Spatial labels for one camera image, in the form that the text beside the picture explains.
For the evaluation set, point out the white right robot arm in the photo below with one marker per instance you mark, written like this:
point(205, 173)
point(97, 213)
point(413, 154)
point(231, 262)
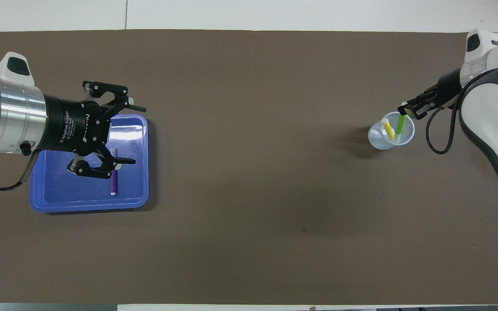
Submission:
point(491, 112)

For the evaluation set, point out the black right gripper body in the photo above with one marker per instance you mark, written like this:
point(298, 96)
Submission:
point(445, 93)

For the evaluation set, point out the yellow pen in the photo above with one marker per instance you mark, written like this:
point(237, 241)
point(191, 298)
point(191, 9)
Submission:
point(388, 128)

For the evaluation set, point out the blue plastic tray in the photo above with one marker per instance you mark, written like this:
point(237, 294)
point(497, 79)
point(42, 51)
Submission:
point(59, 190)

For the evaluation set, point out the brown table mat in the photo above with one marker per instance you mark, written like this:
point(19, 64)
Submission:
point(249, 216)

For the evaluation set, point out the purple pen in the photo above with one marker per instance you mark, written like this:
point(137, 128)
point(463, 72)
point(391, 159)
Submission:
point(113, 183)

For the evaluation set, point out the translucent plastic cup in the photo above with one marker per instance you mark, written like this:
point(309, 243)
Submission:
point(378, 140)

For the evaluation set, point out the green pen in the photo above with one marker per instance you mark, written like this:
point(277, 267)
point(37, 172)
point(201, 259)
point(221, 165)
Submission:
point(400, 127)

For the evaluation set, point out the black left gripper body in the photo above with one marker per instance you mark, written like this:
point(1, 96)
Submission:
point(71, 125)

